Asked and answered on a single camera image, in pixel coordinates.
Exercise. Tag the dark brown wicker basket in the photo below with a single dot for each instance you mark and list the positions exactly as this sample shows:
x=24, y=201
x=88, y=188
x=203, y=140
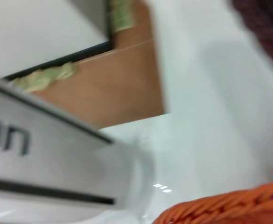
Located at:
x=267, y=28

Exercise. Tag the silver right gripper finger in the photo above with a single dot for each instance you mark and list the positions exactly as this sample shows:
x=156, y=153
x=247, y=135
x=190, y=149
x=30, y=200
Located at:
x=52, y=168

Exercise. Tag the orange wicker basket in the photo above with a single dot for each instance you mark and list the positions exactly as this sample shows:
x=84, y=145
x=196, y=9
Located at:
x=232, y=205

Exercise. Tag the green fibrous scrap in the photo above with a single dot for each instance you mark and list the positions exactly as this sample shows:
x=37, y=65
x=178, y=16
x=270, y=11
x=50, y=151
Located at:
x=123, y=14
x=47, y=75

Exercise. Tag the white panel with black edge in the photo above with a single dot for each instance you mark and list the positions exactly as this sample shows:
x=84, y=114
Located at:
x=45, y=30

